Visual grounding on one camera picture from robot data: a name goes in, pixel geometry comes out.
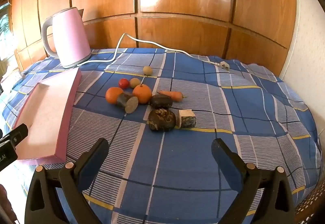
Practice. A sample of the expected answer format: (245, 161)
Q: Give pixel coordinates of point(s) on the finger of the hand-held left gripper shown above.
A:
(19, 133)

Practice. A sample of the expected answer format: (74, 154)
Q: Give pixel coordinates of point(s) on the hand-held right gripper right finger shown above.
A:
(226, 168)

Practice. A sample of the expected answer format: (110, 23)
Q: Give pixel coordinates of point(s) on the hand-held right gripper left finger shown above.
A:
(91, 168)

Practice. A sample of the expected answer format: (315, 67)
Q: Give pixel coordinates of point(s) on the pink shallow tray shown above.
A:
(45, 112)

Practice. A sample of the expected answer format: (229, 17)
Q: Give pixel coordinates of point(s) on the pale cut root chunk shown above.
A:
(186, 118)

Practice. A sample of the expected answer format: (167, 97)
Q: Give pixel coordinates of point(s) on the dark cylindrical cut root piece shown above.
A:
(128, 103)

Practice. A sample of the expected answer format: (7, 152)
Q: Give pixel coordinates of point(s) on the dark fruit with brown patch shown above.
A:
(162, 119)

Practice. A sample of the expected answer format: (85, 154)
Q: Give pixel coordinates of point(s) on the orange with stem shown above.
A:
(142, 93)

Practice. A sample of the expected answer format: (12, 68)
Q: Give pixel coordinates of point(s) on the small red tomato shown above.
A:
(124, 83)

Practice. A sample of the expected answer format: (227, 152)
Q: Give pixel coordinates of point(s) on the carrot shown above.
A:
(172, 95)

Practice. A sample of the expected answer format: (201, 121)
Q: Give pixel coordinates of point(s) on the dark brown round fruit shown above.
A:
(160, 100)

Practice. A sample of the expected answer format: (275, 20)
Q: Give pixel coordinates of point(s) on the small green-brown fruit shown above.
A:
(135, 82)

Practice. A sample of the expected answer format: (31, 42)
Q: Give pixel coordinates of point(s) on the small beige round fruit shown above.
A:
(147, 70)

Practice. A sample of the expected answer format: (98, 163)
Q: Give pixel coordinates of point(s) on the person's left forearm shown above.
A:
(2, 193)

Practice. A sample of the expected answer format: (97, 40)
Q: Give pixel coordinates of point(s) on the blue plaid bed sheet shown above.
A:
(177, 163)

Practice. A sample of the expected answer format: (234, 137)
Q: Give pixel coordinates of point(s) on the white power strip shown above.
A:
(16, 76)

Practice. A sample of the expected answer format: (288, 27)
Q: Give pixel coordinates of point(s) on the pink electric kettle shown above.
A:
(72, 38)

